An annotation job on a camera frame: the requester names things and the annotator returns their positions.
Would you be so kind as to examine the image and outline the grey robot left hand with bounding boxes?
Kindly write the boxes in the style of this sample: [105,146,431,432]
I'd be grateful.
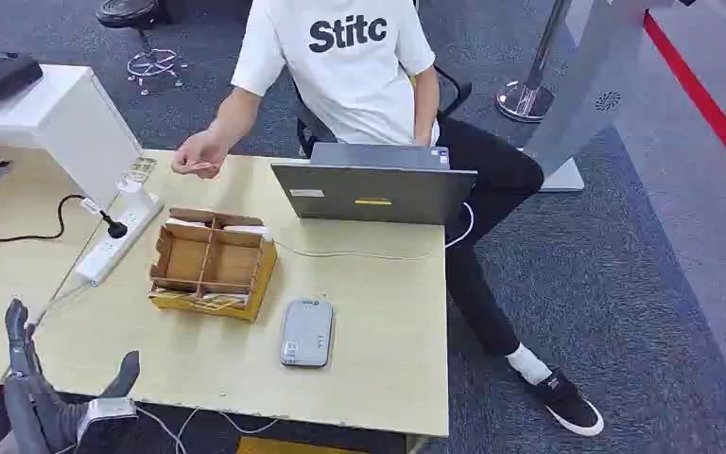
[2,298,142,454]

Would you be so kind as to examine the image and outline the white power strip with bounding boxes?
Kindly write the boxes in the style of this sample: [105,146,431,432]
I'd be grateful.
[75,190,164,288]

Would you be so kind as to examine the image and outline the patterned card stack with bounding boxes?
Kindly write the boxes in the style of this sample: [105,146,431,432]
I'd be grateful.
[151,288,251,313]

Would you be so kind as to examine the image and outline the wooden card box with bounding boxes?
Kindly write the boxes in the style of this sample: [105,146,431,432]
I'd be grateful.
[148,206,279,323]

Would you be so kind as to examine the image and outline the yellow board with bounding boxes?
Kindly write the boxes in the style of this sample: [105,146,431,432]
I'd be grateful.
[236,435,371,454]

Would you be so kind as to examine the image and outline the clear plastic holder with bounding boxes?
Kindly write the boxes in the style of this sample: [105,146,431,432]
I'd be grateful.
[115,157,159,197]

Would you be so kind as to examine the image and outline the white card stack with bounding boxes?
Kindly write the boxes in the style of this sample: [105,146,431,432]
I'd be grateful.
[164,217,271,243]

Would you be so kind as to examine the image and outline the grey power bank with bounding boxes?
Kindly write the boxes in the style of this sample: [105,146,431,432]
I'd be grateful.
[279,298,335,370]

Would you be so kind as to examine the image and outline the white cabinet box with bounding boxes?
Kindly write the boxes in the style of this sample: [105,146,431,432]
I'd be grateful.
[0,64,145,209]

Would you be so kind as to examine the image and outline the person's hand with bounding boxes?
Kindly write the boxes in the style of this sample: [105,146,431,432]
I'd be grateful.
[170,130,233,181]

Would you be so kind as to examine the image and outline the black device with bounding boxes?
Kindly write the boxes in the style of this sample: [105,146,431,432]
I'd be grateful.
[0,51,44,102]

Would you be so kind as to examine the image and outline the black office chair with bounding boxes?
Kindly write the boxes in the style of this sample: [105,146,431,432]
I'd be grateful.
[292,63,474,159]

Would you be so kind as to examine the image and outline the grey laptop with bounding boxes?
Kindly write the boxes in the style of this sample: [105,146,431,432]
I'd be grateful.
[270,142,479,227]

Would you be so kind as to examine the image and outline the black stool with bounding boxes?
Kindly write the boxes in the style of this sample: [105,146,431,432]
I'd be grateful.
[95,0,185,90]

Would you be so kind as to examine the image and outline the person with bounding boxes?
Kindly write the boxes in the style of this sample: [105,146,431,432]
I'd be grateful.
[170,0,606,439]

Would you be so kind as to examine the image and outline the grey partition panel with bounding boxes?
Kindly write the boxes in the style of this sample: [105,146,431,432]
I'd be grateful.
[521,0,679,193]

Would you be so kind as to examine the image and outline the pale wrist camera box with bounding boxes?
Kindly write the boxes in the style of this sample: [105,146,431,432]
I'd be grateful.
[75,396,139,454]

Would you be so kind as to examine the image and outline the white robot cables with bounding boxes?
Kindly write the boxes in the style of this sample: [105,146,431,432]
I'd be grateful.
[133,404,284,454]

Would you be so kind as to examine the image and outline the black plug with cable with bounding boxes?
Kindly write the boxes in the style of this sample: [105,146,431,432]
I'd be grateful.
[0,183,130,244]

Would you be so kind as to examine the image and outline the thin white cable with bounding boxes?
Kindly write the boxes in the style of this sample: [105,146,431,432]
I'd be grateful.
[273,201,476,262]

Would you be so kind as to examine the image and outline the chrome stanchion post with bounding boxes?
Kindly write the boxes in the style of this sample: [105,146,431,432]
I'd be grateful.
[493,0,576,124]

